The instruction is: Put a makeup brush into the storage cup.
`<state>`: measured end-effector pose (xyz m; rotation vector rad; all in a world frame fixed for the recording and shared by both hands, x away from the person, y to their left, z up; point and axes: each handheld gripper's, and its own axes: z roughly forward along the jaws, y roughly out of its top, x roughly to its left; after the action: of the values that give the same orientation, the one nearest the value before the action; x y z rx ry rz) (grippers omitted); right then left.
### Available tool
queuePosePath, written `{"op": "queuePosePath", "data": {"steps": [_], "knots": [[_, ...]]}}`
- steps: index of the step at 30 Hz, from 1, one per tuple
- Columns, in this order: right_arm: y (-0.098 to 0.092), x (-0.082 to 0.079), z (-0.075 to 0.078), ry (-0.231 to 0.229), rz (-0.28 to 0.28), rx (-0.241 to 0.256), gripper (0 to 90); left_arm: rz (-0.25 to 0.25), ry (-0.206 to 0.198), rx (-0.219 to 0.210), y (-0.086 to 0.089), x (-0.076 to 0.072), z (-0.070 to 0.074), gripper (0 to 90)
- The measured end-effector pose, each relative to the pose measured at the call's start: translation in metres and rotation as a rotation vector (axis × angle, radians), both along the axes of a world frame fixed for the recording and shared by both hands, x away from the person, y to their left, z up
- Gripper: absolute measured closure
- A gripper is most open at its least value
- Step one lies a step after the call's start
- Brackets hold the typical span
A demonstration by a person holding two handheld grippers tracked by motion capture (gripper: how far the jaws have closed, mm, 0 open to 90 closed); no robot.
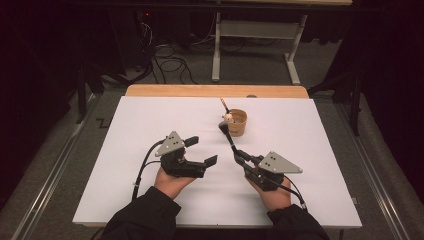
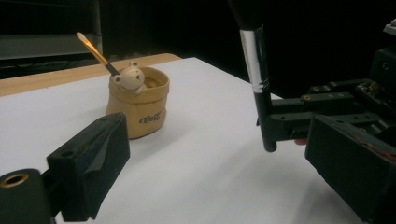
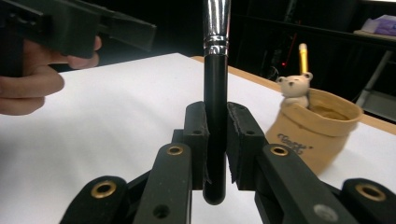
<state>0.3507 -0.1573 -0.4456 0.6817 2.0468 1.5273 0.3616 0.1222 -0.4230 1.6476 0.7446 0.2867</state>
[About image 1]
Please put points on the thin gold-ferrule brush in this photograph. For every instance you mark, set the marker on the thin gold-ferrule brush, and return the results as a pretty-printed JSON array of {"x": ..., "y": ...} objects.
[{"x": 224, "y": 105}]

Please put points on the person's right hand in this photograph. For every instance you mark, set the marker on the person's right hand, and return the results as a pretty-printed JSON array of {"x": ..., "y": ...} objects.
[{"x": 275, "y": 198}]

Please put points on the person's left hand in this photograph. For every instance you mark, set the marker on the person's left hand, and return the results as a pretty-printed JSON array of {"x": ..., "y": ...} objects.
[{"x": 173, "y": 185}]

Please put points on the black stand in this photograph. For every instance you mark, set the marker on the black stand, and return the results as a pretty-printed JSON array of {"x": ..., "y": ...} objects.
[
  {"x": 356, "y": 100},
  {"x": 81, "y": 93}
]

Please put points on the black makeup brush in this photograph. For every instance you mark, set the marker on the black makeup brush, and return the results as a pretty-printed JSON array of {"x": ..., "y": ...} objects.
[{"x": 230, "y": 138}]

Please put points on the white-framed desk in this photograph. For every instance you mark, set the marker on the white-framed desk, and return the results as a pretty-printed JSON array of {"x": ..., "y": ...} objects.
[{"x": 256, "y": 29}]

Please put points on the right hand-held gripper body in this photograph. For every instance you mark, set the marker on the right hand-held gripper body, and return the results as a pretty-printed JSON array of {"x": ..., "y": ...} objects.
[{"x": 276, "y": 165}]

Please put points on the tan bear pot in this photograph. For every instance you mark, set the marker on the tan bear pot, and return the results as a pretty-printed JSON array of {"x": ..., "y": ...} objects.
[{"x": 237, "y": 126}]

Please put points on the metal floor rail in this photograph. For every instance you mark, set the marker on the metal floor rail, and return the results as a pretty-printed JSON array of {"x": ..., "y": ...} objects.
[
  {"x": 50, "y": 186},
  {"x": 376, "y": 180}
]

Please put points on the white table board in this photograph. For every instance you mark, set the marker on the white table board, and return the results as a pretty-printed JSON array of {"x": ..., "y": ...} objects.
[{"x": 133, "y": 133}]

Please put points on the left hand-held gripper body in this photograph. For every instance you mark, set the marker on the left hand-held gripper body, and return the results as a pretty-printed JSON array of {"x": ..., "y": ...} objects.
[{"x": 180, "y": 166}]

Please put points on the wooden table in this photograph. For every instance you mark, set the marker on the wooden table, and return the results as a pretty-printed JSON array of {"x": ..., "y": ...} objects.
[{"x": 200, "y": 91}]

